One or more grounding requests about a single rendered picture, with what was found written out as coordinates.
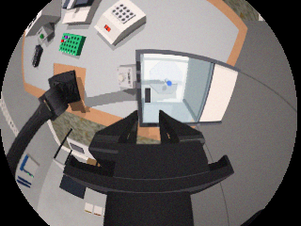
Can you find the white block with grey holes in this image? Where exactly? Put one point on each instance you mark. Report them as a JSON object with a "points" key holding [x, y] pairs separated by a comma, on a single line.
{"points": [[112, 25]]}

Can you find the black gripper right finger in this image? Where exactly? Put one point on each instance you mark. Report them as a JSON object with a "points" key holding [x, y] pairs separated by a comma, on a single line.
{"points": [[177, 131]]}

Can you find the light grey bench mat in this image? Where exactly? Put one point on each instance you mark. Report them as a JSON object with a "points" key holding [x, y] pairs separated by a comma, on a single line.
{"points": [[191, 26]]}

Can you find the green tube rack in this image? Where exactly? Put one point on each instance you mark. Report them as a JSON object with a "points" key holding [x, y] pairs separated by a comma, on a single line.
{"points": [[73, 42]]}

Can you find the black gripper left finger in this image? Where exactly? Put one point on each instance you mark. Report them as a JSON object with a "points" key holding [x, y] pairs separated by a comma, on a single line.
{"points": [[120, 130]]}

